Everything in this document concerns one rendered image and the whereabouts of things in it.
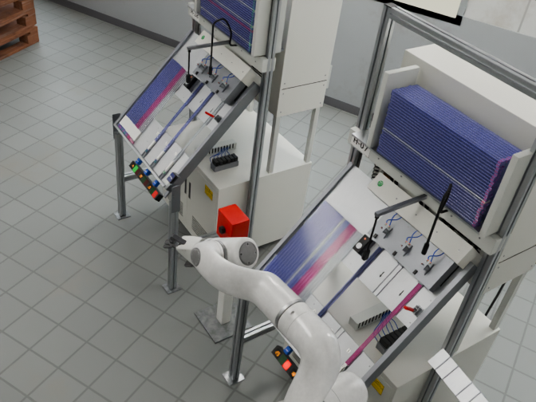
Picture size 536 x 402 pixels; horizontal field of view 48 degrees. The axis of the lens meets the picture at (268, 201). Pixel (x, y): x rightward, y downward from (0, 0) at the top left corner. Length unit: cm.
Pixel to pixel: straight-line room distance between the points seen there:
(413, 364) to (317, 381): 134
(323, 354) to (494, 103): 121
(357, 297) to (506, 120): 111
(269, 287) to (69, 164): 332
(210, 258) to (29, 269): 243
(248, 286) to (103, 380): 187
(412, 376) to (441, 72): 122
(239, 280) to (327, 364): 29
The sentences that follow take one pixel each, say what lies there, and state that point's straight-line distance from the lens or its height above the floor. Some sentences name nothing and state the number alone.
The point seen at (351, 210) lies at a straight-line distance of 253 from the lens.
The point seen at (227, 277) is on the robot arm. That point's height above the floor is 159.
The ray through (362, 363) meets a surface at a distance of 235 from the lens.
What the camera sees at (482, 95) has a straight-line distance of 228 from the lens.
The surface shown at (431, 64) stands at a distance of 241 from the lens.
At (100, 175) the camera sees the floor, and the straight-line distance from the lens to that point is 450.
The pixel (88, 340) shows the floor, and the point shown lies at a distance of 342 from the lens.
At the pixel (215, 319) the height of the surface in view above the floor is 1.
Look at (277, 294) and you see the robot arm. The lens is 145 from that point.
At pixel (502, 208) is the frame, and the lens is 211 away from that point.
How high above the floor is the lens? 264
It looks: 38 degrees down
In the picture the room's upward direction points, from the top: 8 degrees clockwise
